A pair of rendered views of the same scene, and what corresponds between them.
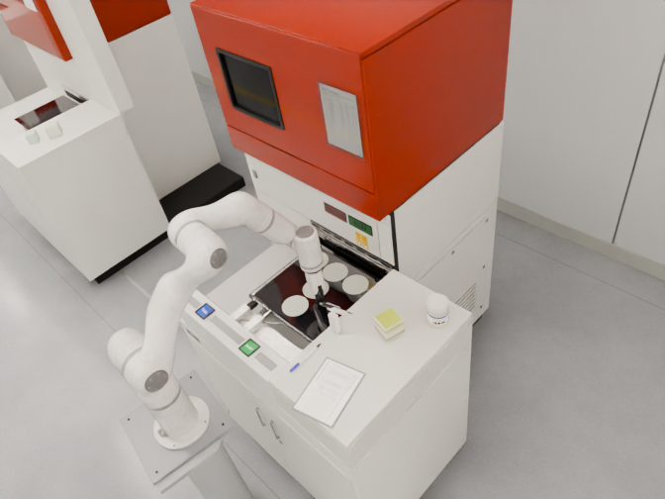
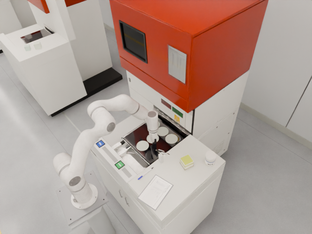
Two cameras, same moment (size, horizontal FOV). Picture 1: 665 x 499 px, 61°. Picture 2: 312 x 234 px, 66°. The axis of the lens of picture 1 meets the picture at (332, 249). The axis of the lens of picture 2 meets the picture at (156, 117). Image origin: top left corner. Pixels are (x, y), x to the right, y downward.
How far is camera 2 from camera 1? 0.25 m
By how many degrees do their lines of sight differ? 3
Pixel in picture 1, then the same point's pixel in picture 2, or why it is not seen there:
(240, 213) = (123, 105)
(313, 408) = (147, 199)
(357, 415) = (168, 205)
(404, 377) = (191, 189)
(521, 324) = (240, 159)
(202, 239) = (104, 117)
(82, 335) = (42, 139)
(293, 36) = (159, 20)
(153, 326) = (76, 155)
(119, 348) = (58, 162)
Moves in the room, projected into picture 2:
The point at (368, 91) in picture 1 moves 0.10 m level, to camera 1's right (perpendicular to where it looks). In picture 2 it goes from (193, 53) to (211, 52)
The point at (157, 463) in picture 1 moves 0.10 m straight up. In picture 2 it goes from (71, 215) to (67, 209)
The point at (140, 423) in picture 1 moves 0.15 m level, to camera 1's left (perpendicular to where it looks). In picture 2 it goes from (64, 193) to (44, 195)
